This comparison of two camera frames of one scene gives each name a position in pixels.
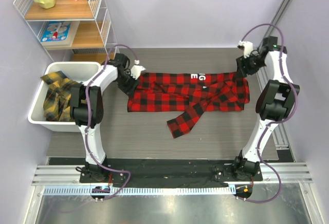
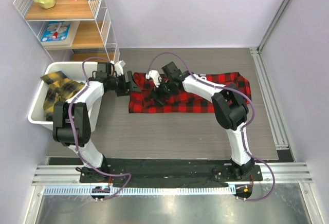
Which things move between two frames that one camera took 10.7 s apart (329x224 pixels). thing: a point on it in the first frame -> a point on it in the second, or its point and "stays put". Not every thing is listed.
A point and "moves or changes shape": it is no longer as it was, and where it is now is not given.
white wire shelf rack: [83, 26] stays put
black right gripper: [242, 62] -> [159, 101]
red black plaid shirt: [197, 93] moves or changes shape
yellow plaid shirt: [57, 105] stays put
